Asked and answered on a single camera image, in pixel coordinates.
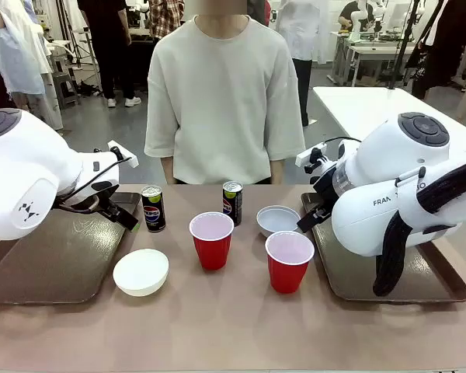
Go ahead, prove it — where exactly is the person in black shirt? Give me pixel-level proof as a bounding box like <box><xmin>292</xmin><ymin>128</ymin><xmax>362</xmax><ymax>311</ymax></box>
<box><xmin>405</xmin><ymin>0</ymin><xmax>466</xmax><ymax>121</ymax></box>
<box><xmin>338</xmin><ymin>0</ymin><xmax>374</xmax><ymax>31</ymax></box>

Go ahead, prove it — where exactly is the person in white T-shirt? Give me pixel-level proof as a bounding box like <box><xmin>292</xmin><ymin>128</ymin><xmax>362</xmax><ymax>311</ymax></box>
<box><xmin>144</xmin><ymin>0</ymin><xmax>306</xmax><ymax>186</ymax></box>

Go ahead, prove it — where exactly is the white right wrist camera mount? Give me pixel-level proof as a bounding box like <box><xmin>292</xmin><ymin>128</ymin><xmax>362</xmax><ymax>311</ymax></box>
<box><xmin>296</xmin><ymin>142</ymin><xmax>328</xmax><ymax>174</ymax></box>

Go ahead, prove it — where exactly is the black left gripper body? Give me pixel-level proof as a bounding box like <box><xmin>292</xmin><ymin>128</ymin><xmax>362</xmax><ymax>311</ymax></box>
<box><xmin>95</xmin><ymin>192</ymin><xmax>121</xmax><ymax>218</ymax></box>

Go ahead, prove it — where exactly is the person's right forearm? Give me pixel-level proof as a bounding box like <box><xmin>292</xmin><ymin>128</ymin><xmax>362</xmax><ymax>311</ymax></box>
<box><xmin>161</xmin><ymin>156</ymin><xmax>176</xmax><ymax>185</ymax></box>

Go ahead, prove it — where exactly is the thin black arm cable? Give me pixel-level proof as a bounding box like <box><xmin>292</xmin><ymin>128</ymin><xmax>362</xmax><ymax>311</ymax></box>
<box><xmin>57</xmin><ymin>156</ymin><xmax>134</xmax><ymax>214</ymax></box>

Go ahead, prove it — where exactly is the black tripod stand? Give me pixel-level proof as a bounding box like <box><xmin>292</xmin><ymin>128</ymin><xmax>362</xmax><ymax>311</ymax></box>
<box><xmin>387</xmin><ymin>0</ymin><xmax>421</xmax><ymax>90</ymax></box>

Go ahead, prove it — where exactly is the large white bowl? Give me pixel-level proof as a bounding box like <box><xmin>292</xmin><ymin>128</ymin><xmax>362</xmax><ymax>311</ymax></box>
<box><xmin>113</xmin><ymin>248</ymin><xmax>169</xmax><ymax>298</ymax></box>

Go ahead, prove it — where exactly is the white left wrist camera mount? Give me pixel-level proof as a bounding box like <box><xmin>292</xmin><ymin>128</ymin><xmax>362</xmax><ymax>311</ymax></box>
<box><xmin>107</xmin><ymin>140</ymin><xmax>140</xmax><ymax>169</ymax></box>

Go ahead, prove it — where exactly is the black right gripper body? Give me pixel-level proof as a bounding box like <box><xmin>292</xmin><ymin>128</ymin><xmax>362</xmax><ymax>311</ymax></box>
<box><xmin>313</xmin><ymin>170</ymin><xmax>338</xmax><ymax>213</ymax></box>

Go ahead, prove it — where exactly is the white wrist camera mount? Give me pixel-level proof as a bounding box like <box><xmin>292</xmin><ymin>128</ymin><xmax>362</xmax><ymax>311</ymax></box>
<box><xmin>107</xmin><ymin>140</ymin><xmax>140</xmax><ymax>169</ymax></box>
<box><xmin>296</xmin><ymin>142</ymin><xmax>328</xmax><ymax>174</ymax></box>

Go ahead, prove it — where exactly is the small white bowl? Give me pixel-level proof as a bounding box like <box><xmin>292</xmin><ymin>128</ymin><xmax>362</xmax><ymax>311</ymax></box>
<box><xmin>256</xmin><ymin>205</ymin><xmax>302</xmax><ymax>238</ymax></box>

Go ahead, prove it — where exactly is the black Pepsi can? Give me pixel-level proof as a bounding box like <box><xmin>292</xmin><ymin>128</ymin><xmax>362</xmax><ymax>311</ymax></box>
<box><xmin>221</xmin><ymin>180</ymin><xmax>244</xmax><ymax>227</ymax></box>
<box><xmin>141</xmin><ymin>185</ymin><xmax>167</xmax><ymax>233</ymax></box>

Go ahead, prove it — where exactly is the white side table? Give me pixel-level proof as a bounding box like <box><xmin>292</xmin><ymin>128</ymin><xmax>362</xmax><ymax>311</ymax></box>
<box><xmin>312</xmin><ymin>85</ymin><xmax>466</xmax><ymax>156</ymax></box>

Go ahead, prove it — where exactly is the person in black trousers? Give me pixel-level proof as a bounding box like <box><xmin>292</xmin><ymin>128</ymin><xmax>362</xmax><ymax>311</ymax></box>
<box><xmin>77</xmin><ymin>0</ymin><xmax>143</xmax><ymax>109</ymax></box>

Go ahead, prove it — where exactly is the person in plaid shirt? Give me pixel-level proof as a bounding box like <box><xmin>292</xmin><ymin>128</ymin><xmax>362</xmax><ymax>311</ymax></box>
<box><xmin>147</xmin><ymin>0</ymin><xmax>186</xmax><ymax>40</ymax></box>

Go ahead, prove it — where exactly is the grey step stool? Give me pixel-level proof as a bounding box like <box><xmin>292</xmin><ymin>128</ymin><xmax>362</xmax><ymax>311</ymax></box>
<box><xmin>50</xmin><ymin>46</ymin><xmax>82</xmax><ymax>110</ymax></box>

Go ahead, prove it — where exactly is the person in long white shirt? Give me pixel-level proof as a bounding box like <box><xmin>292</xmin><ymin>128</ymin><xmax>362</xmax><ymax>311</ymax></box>
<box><xmin>275</xmin><ymin>0</ymin><xmax>330</xmax><ymax>127</ymax></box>

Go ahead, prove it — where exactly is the brown plastic tray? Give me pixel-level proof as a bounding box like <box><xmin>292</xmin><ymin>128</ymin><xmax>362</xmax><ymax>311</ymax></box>
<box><xmin>301</xmin><ymin>192</ymin><xmax>466</xmax><ymax>303</ymax></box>
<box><xmin>0</xmin><ymin>192</ymin><xmax>141</xmax><ymax>305</ymax></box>

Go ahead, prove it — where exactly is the grey background workbench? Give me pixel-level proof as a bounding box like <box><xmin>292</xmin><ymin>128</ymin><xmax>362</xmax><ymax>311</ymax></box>
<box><xmin>329</xmin><ymin>30</ymin><xmax>417</xmax><ymax>87</ymax></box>

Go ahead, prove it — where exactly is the person's left forearm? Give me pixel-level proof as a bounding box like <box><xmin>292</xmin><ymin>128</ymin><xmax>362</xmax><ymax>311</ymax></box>
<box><xmin>270</xmin><ymin>158</ymin><xmax>286</xmax><ymax>184</ymax></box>

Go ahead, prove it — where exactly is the thick black sleeved cable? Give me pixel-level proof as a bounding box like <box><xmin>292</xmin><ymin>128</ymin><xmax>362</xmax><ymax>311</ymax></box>
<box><xmin>372</xmin><ymin>155</ymin><xmax>466</xmax><ymax>297</ymax></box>

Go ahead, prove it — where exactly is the red plastic cup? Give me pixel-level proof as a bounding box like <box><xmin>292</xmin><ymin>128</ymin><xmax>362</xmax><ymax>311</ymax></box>
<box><xmin>189</xmin><ymin>211</ymin><xmax>235</xmax><ymax>270</ymax></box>
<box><xmin>264</xmin><ymin>230</ymin><xmax>315</xmax><ymax>295</ymax></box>

